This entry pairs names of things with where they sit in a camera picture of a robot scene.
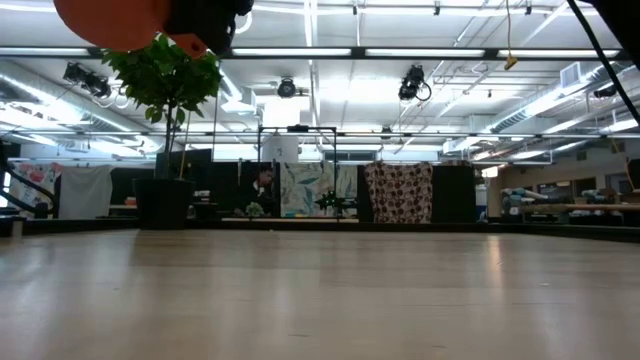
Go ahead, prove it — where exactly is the brown dotted cloth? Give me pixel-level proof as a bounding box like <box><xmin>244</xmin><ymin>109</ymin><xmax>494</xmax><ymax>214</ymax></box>
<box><xmin>363</xmin><ymin>160</ymin><xmax>435</xmax><ymax>225</ymax></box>

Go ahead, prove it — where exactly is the black aluminium table frame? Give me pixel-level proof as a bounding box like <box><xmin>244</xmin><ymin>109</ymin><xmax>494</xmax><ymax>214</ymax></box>
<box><xmin>0</xmin><ymin>46</ymin><xmax>640</xmax><ymax>245</ymax></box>

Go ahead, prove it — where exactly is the green potted plant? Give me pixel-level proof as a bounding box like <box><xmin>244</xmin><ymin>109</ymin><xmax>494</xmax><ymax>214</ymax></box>
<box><xmin>99</xmin><ymin>33</ymin><xmax>225</xmax><ymax>231</ymax></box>

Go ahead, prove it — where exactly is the black tubular stand frame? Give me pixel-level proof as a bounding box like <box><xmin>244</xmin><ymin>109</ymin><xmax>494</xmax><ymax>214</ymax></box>
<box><xmin>257</xmin><ymin>124</ymin><xmax>339</xmax><ymax>221</ymax></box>

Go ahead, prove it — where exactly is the wooden workbench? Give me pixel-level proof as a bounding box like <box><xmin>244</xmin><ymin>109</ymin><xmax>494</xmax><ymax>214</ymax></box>
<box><xmin>519</xmin><ymin>201</ymin><xmax>640</xmax><ymax>227</ymax></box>

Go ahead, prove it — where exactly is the black ceiling light with cable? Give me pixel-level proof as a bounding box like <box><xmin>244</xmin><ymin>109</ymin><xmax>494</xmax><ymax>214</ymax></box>
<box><xmin>398</xmin><ymin>63</ymin><xmax>433</xmax><ymax>102</ymax></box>

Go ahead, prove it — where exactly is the long black ceiling spotlight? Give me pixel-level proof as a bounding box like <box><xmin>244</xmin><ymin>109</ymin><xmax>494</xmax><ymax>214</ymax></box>
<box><xmin>62</xmin><ymin>62</ymin><xmax>113</xmax><ymax>99</ymax></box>

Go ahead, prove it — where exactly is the yellow hanging connector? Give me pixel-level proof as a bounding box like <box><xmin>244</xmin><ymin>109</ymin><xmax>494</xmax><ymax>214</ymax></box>
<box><xmin>503</xmin><ymin>0</ymin><xmax>519</xmax><ymax>71</ymax></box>

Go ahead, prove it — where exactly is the grey hanging cloth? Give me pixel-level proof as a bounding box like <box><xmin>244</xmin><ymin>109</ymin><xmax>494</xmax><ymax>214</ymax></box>
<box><xmin>58</xmin><ymin>164</ymin><xmax>115</xmax><ymax>220</ymax></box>

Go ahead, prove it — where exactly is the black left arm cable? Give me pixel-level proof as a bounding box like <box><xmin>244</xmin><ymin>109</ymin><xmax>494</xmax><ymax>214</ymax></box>
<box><xmin>0</xmin><ymin>142</ymin><xmax>57</xmax><ymax>220</ymax></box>

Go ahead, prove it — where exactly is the leaf pattern cloth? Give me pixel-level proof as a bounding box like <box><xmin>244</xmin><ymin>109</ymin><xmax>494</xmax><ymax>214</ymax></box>
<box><xmin>278</xmin><ymin>160</ymin><xmax>359</xmax><ymax>219</ymax></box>

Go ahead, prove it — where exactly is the round black ceiling light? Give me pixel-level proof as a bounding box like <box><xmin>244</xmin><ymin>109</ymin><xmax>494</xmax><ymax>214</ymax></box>
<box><xmin>276</xmin><ymin>77</ymin><xmax>298</xmax><ymax>99</ymax></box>

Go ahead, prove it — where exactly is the person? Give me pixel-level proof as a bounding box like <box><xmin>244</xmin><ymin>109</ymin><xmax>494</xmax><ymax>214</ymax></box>
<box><xmin>247</xmin><ymin>166</ymin><xmax>277</xmax><ymax>217</ymax></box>

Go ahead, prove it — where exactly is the white red floral cloth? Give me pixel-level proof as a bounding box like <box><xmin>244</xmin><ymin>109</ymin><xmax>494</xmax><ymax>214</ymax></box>
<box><xmin>9</xmin><ymin>162</ymin><xmax>64</xmax><ymax>220</ymax></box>

